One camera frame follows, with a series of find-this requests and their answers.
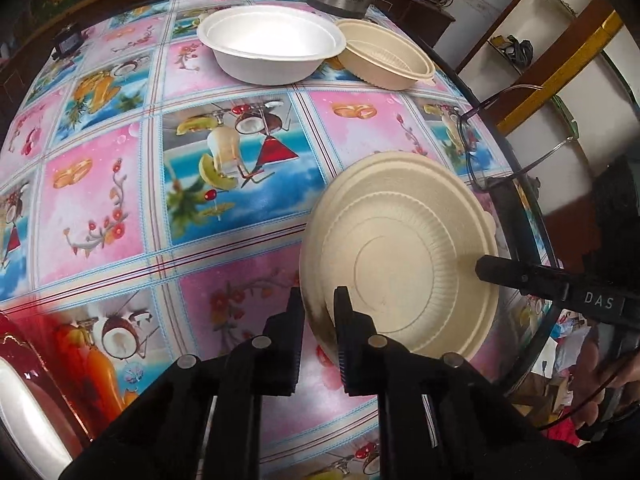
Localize beige bowl with lip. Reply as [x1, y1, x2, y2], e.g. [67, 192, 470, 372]
[335, 18, 435, 91]

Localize large white foam bowl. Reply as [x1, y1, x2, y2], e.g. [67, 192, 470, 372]
[196, 4, 346, 86]

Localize purple frame eyeglasses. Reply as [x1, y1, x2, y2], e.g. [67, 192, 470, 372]
[454, 84, 579, 194]

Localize small black device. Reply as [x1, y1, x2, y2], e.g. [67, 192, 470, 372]
[51, 24, 85, 61]

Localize colourful patterned tablecloth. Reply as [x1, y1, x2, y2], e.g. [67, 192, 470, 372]
[0, 0, 557, 480]

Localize large beige plastic bowl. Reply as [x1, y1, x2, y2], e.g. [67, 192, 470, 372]
[299, 152, 499, 361]

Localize person right hand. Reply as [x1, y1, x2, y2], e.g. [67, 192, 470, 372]
[572, 327, 639, 429]

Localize black smartphone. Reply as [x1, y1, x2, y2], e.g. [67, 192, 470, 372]
[489, 179, 558, 266]

